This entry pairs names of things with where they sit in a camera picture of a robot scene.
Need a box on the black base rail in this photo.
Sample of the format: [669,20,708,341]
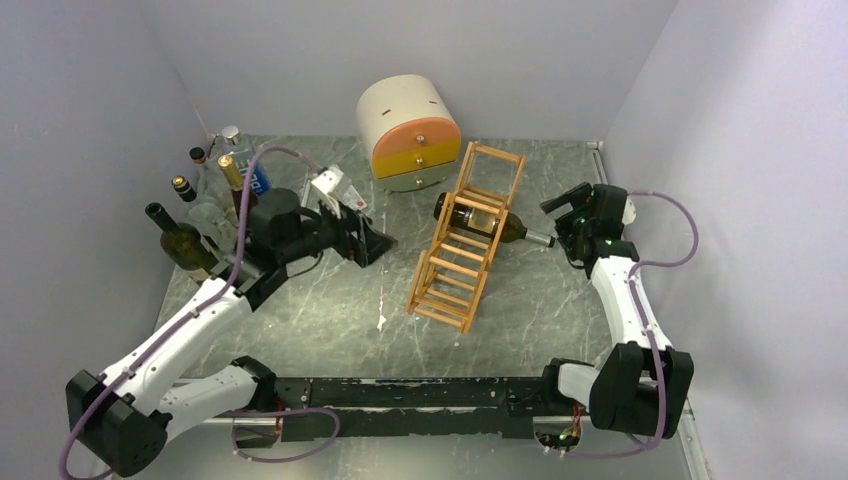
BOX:
[245,375,585,442]

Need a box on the round clear glass bottle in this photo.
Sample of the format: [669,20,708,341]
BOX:
[189,146,224,208]

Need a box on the dark green wine bottle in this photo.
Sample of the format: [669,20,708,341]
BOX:
[145,202,218,284]

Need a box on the wooden wine rack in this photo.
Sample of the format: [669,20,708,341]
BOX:
[405,141,526,333]

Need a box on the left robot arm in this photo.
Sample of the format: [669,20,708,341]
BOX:
[66,188,396,477]

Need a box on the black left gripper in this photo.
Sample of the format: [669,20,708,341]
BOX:
[279,193,398,267]

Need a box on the round three-drawer storage box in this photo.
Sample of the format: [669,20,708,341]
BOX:
[356,74,462,192]

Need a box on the square clear black-capped bottle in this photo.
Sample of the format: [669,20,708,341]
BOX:
[171,175,235,257]

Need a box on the green silver-capped wine bottle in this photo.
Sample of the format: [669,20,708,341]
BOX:
[433,192,557,250]

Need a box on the white plastic card package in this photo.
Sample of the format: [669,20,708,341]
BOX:
[301,172,367,211]

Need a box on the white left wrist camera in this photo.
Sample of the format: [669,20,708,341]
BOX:
[310,164,349,218]

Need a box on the blue square glass bottle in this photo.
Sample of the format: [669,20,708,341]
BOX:
[217,125,271,196]

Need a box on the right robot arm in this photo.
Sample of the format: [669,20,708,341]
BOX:
[539,183,699,449]

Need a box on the dark red gold-capped bottle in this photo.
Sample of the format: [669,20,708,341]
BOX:
[217,155,258,220]

